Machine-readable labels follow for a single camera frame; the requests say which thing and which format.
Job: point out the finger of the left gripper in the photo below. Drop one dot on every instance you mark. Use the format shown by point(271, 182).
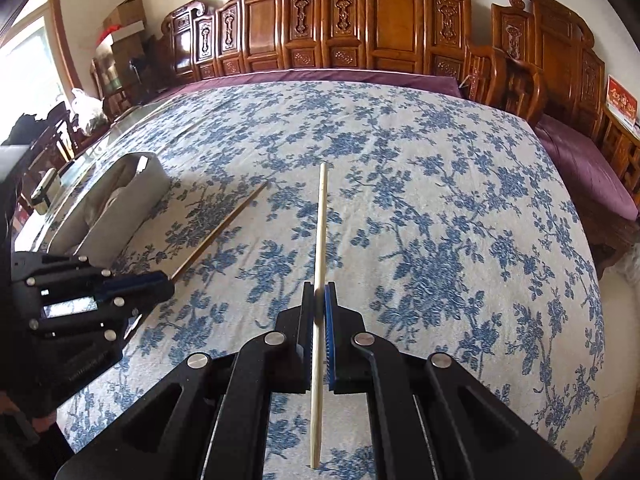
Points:
point(142, 291)

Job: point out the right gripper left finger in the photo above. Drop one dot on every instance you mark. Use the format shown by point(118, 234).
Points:
point(207, 418)

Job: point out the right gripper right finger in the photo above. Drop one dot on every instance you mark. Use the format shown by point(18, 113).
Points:
point(429, 417)

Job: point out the metal rectangular tray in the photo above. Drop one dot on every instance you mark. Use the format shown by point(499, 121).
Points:
point(67, 240)

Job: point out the dark wooden dining chair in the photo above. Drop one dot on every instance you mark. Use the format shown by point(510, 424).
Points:
point(47, 148)

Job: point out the blue floral tablecloth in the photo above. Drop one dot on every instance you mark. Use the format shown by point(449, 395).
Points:
point(449, 229)

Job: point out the cardboard box stack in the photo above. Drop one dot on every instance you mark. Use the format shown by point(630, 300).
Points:
point(119, 59)

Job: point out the purple armchair cushion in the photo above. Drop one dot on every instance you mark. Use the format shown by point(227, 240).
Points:
point(583, 168)

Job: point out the red card box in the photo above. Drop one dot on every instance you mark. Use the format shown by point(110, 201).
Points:
point(621, 102)

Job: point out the carved wooden armchair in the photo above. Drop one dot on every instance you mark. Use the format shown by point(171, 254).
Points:
point(559, 42)

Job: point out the carved wooden sofa bench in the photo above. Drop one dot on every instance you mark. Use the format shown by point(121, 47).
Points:
point(424, 37)

